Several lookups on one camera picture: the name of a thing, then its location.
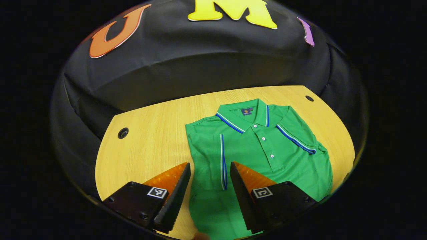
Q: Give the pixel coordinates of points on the green T-shirt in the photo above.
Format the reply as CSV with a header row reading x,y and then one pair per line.
x,y
267,166

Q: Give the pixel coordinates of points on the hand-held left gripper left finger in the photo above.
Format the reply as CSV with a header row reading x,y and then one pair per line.
x,y
176,200

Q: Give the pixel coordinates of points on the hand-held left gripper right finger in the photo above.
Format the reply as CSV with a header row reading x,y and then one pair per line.
x,y
243,200

